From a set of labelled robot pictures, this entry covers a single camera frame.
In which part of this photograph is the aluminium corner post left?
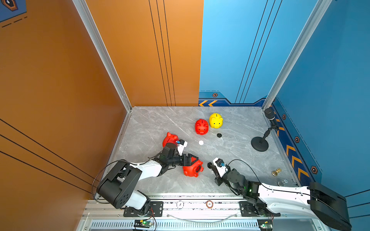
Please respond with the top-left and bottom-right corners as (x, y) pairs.
(72, 0), (133, 113)

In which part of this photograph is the red piggy bank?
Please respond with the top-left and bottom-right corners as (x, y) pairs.
(195, 119), (209, 135)
(162, 132), (179, 147)
(183, 160), (204, 178)

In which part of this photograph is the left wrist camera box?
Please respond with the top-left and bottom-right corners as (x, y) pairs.
(176, 140), (188, 156)

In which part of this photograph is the yellow piggy bank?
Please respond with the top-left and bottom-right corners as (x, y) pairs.
(209, 113), (223, 129)

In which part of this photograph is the aluminium corner post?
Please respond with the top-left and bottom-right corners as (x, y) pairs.
(72, 0), (133, 113)
(262, 0), (332, 111)

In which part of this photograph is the small silver fitting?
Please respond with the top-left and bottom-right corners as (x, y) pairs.
(277, 179), (288, 187)

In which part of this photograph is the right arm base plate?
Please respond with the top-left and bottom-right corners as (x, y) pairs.
(239, 201), (281, 218)

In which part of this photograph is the green circuit board left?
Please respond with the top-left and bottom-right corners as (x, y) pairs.
(134, 220), (153, 229)

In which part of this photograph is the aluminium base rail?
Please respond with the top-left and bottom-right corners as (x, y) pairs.
(77, 193), (330, 231)

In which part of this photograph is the small brass fitting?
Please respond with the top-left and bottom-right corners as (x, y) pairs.
(271, 168), (282, 176)

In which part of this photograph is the green circuit board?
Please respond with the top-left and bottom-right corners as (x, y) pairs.
(134, 220), (153, 229)
(257, 219), (273, 231)

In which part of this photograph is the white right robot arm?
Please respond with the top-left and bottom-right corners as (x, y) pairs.
(207, 158), (352, 231)

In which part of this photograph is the green circuit board right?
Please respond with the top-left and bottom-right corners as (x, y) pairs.
(257, 219), (273, 231)

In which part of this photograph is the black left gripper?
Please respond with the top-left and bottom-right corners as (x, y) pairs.
(167, 154), (198, 167)

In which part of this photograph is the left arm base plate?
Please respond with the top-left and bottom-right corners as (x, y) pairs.
(123, 201), (164, 218)

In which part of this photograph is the aluminium corner post right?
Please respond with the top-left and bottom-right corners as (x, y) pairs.
(262, 0), (332, 111)

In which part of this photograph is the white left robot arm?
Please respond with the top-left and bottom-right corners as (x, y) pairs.
(96, 143), (203, 214)

